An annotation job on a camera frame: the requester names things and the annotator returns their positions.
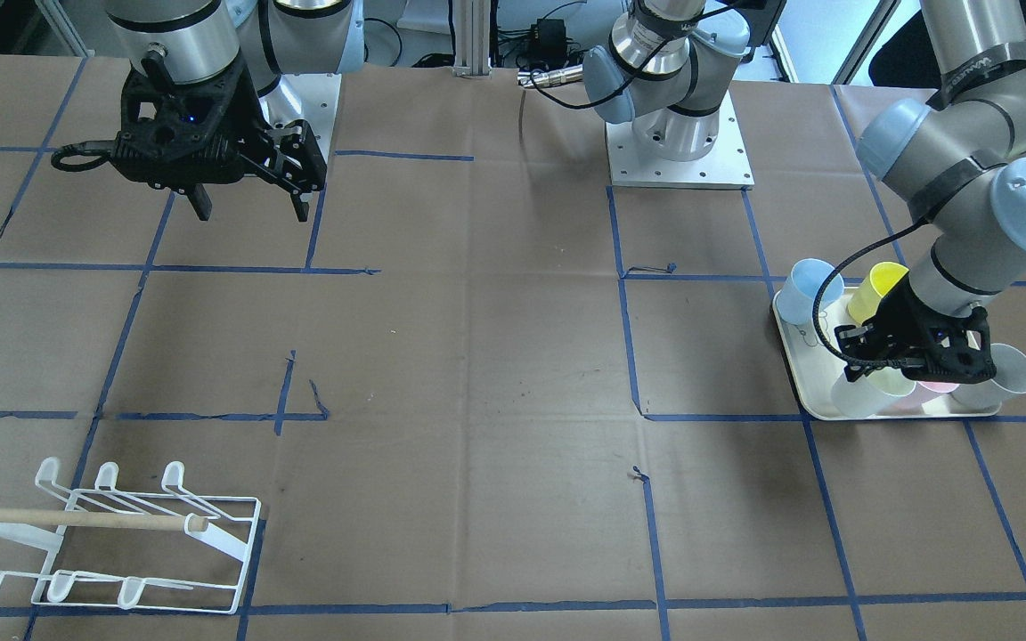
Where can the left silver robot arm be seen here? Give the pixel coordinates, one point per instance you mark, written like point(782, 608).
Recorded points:
point(958, 161)

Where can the pink plastic cup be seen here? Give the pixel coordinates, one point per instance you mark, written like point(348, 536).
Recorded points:
point(928, 391)

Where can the aluminium frame post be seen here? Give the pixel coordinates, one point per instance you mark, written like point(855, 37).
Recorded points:
point(472, 32)

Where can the white wire cup rack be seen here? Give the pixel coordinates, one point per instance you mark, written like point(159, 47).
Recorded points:
point(172, 550)

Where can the black power adapter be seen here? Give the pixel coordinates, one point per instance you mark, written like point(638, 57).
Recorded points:
point(547, 44)

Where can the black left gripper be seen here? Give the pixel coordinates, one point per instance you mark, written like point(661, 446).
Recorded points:
point(903, 313)

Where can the yellow plastic cup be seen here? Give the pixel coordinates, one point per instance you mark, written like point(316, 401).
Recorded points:
point(880, 280)

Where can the cream plastic tray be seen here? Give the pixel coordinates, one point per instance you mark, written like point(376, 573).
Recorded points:
point(814, 371)

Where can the white plastic cup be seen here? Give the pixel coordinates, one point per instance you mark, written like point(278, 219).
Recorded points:
point(871, 393)

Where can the light blue cup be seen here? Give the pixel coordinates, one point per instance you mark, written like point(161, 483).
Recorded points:
point(795, 303)
point(1008, 382)

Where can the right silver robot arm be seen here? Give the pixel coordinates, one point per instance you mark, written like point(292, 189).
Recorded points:
point(187, 42)

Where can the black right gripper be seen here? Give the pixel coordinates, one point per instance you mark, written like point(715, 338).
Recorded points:
point(247, 110)

